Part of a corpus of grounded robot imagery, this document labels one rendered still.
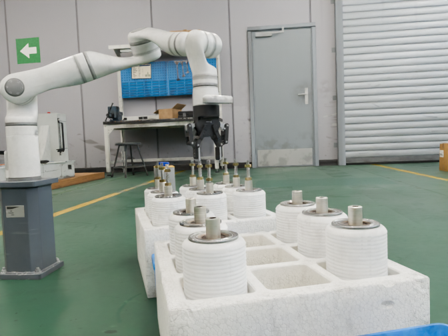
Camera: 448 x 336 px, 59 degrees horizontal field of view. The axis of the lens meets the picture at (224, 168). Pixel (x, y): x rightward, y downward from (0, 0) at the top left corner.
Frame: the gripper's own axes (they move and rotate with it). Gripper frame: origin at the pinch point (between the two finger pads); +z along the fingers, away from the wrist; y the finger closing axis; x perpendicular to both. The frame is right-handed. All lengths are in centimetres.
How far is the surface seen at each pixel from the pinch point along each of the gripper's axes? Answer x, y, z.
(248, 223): 10.1, -5.7, 18.6
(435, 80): -204, -517, -81
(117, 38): -516, -168, -174
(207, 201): 3.6, 3.1, 12.3
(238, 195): 4.8, -6.6, 11.4
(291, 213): 35.0, 2.0, 11.9
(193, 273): 47, 33, 15
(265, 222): 11.6, -10.3, 18.9
